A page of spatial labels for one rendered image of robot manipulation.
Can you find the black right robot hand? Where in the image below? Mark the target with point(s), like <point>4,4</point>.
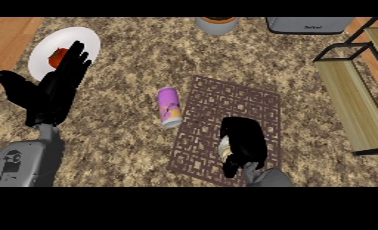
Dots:
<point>246,139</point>

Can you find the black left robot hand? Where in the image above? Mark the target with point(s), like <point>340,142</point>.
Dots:
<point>54,87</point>

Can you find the pale cupcake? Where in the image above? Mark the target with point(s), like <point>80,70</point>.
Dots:
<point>225,147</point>

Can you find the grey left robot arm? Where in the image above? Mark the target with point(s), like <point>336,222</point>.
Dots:
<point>24,164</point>

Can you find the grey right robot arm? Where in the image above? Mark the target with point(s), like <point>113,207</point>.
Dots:
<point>267,175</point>

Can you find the brown patterned placemat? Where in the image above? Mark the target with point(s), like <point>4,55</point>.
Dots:
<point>227,120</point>

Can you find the black wooden tiered shelf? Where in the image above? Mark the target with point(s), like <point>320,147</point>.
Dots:
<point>348,97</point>

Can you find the red tomato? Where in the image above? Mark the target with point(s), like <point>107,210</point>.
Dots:
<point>57,57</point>

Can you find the white plate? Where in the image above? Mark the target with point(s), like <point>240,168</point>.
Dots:
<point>45,57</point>

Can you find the purple can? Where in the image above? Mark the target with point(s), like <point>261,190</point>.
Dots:
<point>169,107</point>

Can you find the grey pot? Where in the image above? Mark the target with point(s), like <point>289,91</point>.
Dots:
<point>216,24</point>

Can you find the grey appliance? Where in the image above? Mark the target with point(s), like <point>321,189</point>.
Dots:
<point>311,24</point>

